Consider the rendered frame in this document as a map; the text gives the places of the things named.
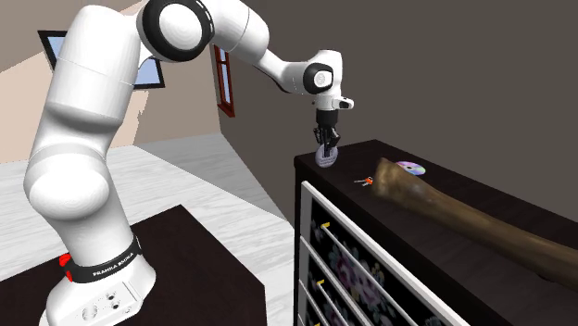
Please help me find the brown wooden club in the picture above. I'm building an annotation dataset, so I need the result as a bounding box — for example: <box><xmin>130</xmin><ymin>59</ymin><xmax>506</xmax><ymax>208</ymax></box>
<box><xmin>371</xmin><ymin>157</ymin><xmax>578</xmax><ymax>291</ymax></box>

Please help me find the red framed window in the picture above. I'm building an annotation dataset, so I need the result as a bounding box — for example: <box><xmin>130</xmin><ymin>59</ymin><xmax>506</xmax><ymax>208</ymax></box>
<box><xmin>212</xmin><ymin>44</ymin><xmax>236</xmax><ymax>119</ymax></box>

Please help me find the iridescent compact disc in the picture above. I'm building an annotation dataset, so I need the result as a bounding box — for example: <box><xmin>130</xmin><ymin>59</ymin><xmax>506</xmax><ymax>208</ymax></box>
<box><xmin>396</xmin><ymin>160</ymin><xmax>427</xmax><ymax>177</ymax></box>

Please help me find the dark chest of drawers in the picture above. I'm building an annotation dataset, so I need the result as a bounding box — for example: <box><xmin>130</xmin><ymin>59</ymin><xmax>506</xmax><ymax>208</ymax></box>
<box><xmin>293</xmin><ymin>139</ymin><xmax>578</xmax><ymax>326</ymax></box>

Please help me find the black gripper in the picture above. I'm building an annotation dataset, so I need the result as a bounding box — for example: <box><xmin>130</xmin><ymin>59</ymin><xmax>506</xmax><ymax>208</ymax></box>
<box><xmin>313</xmin><ymin>108</ymin><xmax>342</xmax><ymax>158</ymax></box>

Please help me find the black framed window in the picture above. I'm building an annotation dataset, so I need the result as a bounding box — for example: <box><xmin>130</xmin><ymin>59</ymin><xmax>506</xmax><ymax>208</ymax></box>
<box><xmin>37</xmin><ymin>30</ymin><xmax>166</xmax><ymax>90</ymax></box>

